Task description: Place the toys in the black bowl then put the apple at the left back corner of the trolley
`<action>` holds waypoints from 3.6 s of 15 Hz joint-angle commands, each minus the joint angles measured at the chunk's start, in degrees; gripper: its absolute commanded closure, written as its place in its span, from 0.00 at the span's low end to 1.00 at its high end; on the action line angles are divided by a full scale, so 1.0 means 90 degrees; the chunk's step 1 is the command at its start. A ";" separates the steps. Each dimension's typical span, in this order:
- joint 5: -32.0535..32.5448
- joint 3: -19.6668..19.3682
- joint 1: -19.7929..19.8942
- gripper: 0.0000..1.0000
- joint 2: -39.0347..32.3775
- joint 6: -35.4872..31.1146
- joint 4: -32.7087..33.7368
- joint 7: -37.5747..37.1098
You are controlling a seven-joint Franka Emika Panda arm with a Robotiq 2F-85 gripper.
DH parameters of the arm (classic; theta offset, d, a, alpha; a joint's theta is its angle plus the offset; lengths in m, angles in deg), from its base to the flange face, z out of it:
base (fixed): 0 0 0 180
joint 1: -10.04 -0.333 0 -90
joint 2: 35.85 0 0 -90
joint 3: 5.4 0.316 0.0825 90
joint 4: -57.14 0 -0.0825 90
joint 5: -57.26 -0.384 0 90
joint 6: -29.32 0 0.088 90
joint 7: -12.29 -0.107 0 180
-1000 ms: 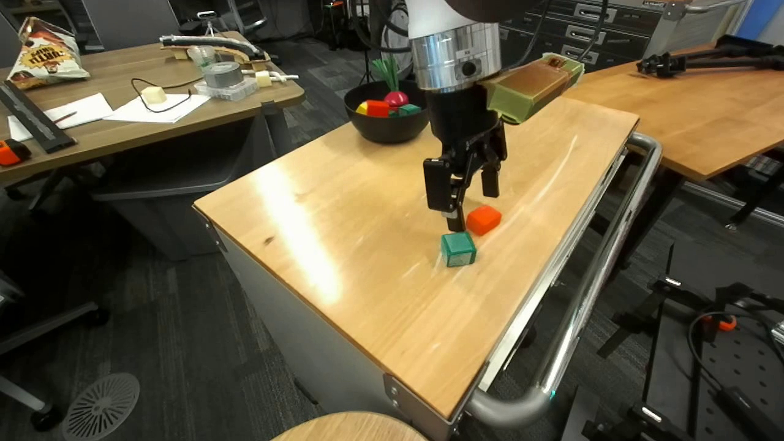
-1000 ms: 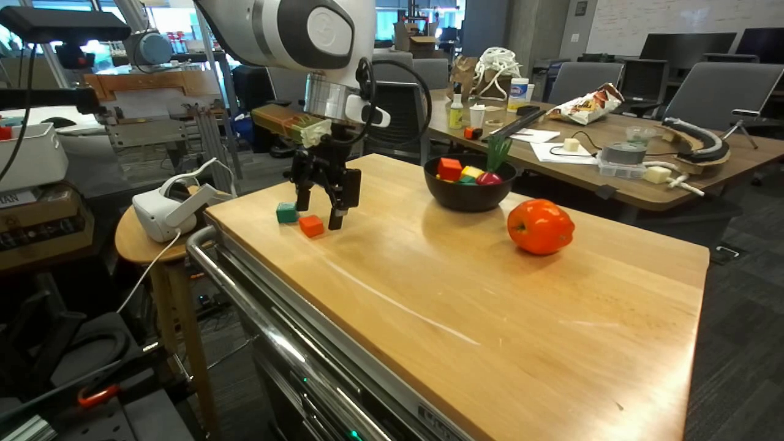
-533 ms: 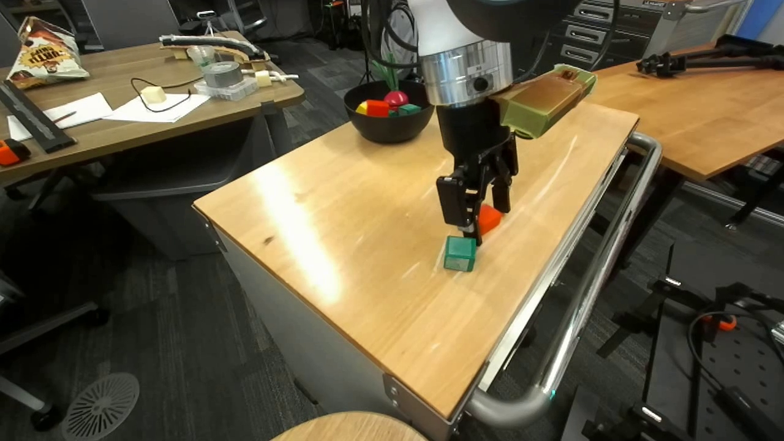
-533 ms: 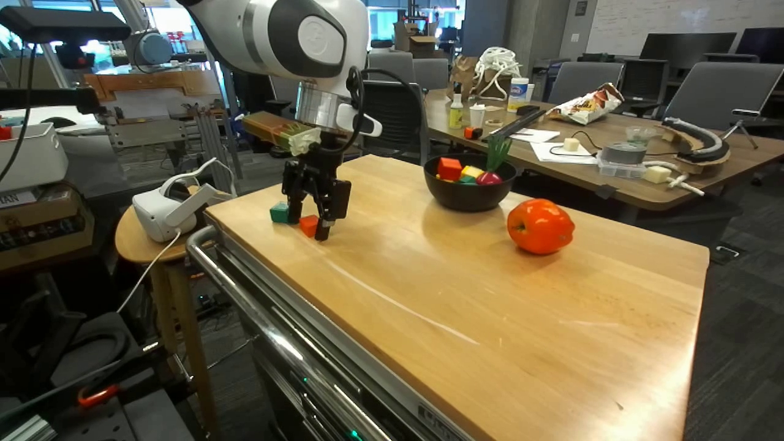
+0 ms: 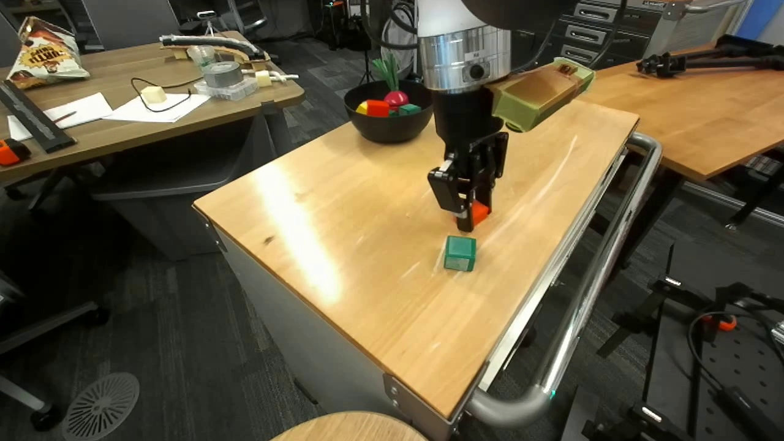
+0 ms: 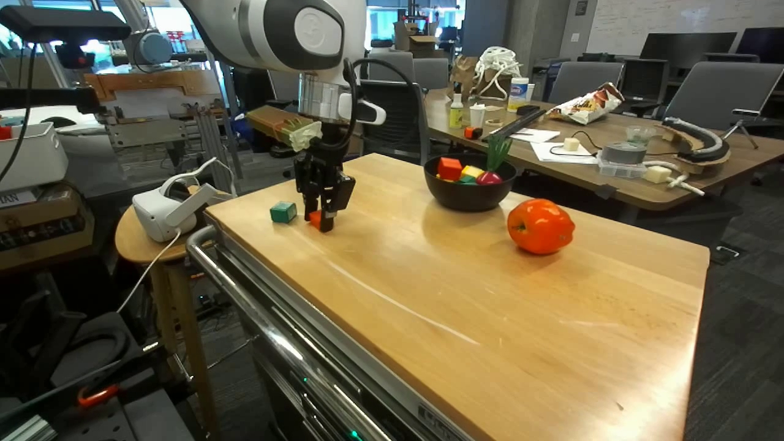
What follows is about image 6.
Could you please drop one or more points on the white cup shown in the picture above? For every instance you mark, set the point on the white cup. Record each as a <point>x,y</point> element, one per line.
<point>477,115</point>

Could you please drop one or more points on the grey metal tool cart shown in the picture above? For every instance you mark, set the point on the grey metal tool cart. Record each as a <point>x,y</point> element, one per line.
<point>310,400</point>

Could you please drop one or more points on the green wooden cube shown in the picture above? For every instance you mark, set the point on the green wooden cube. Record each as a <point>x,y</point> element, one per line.
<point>282,213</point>
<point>467,181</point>

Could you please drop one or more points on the round wooden stool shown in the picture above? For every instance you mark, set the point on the round wooden stool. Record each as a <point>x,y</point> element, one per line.
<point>135,246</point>

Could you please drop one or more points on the small orange object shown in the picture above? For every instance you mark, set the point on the small orange object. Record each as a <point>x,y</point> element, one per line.
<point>472,133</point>

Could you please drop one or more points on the white power adapter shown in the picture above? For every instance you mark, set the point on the white power adapter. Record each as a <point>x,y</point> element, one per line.
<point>658,175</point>

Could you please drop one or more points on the dark office chair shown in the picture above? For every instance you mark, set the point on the dark office chair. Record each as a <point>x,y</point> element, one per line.
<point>406,123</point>

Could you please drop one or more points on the white VR headset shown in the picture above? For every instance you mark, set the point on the white VR headset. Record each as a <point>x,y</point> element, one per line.
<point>163,213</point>

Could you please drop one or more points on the red radish toy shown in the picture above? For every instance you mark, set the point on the red radish toy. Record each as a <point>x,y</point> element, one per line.
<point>490,176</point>

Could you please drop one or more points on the large white paper sheet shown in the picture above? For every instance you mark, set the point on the large white paper sheet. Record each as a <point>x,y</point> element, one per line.
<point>555,155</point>

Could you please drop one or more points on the white box device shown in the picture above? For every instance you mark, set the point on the white box device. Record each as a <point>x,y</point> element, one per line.
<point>33,159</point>

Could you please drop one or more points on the curved black white band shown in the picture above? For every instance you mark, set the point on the curved black white band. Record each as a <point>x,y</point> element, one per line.
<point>719,148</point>

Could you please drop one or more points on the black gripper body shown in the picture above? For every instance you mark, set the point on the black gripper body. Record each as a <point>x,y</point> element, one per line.
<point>327,166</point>

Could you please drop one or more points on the grey office chair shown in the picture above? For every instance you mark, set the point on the grey office chair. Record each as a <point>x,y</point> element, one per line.
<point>719,94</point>
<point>430,72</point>
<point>579,74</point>

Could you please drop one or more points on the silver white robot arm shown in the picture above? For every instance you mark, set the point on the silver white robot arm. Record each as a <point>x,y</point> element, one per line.
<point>247,27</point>

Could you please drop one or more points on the clear plastic container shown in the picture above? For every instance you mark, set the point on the clear plastic container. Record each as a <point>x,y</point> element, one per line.
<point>626,159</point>

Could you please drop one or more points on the white bottle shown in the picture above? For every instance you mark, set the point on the white bottle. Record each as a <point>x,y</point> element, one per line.
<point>521,94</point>

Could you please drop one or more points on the long black bar device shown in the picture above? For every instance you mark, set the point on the long black bar device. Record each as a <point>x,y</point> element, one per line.
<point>511,125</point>

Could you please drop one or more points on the wooden office desk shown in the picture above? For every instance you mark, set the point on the wooden office desk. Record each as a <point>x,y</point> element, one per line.
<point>750,159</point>

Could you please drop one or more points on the orange apple toy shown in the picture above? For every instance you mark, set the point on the orange apple toy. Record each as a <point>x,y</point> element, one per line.
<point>539,229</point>

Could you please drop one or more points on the black bowl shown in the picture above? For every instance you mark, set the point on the black bowl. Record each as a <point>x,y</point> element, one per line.
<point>468,199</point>

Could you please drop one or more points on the small white paper sheet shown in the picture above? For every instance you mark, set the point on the small white paper sheet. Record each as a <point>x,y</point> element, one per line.
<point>534,134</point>

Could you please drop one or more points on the yellow green bottle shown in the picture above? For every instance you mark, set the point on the yellow green bottle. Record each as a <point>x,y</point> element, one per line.
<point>457,112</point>

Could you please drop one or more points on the white round puck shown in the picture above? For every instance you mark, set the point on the white round puck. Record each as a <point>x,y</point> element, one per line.
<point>571,144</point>

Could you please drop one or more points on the black overhead panel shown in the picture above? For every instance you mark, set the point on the black overhead panel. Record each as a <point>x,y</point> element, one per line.
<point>65,25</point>

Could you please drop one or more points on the chips bag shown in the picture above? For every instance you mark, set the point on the chips bag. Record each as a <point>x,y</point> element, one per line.
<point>592,103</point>

